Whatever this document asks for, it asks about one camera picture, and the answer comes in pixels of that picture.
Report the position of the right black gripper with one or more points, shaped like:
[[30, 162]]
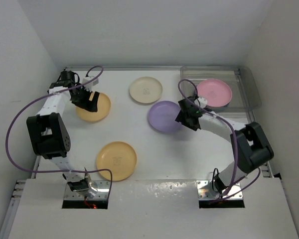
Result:
[[181, 118]]

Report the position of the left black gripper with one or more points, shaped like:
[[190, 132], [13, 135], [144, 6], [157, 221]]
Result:
[[87, 104]]

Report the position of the yellow plate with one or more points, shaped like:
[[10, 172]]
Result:
[[120, 158], [103, 105]]

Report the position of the purple plate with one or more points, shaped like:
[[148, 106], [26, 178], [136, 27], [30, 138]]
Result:
[[162, 117], [218, 109]]

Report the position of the pink plate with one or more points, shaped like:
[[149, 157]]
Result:
[[215, 91]]

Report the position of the cream plate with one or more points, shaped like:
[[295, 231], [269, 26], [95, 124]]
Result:
[[146, 90]]

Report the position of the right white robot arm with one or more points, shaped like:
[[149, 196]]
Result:
[[251, 148]]

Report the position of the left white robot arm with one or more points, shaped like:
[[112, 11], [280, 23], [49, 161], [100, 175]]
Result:
[[49, 136]]

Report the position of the clear plastic bin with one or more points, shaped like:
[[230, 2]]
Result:
[[245, 95]]

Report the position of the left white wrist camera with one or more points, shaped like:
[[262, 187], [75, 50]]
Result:
[[88, 82]]

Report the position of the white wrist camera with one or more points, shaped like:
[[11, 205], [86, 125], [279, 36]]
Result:
[[202, 102], [88, 82]]

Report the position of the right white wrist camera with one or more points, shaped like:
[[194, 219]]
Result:
[[202, 102]]

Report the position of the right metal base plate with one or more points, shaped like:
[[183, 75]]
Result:
[[206, 193]]

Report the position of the metal base plate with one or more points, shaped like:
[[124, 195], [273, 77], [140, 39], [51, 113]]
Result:
[[102, 194], [206, 193]]

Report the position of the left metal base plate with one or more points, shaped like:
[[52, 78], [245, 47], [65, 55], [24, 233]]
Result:
[[102, 194]]

